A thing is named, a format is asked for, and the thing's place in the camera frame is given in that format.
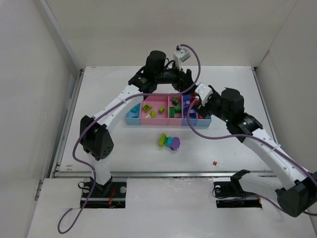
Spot teal lego bricks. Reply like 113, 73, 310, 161
131, 105, 139, 113

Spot purple lego brick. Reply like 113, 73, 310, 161
183, 100, 197, 119

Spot metal table rail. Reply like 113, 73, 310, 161
51, 170, 290, 179

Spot lime curved lego piece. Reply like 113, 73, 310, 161
150, 111, 156, 118

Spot lime square lego brick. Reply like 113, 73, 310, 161
158, 106, 165, 115

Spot large pink bin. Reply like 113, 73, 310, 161
140, 96, 168, 125

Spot lime tall lego brick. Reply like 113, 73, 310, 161
158, 133, 166, 147

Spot dark green lego piece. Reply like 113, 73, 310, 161
172, 98, 179, 106

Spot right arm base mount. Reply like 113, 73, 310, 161
212, 170, 262, 209

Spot light blue bin left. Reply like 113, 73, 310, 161
125, 104, 141, 125

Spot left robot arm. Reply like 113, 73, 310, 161
80, 45, 194, 195

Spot red lego cluster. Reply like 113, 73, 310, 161
190, 93, 201, 111

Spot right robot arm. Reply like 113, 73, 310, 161
193, 83, 317, 217

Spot green lego row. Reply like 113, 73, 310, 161
169, 106, 182, 118

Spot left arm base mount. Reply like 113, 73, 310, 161
78, 181, 127, 209

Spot small pink bin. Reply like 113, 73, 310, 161
167, 95, 183, 126

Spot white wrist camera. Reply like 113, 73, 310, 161
173, 49, 191, 70
195, 83, 212, 106

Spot lavender flower lego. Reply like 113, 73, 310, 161
170, 137, 180, 151

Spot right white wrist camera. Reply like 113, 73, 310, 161
195, 83, 212, 106

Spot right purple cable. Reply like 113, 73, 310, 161
187, 96, 317, 216

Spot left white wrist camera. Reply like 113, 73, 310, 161
173, 49, 191, 70

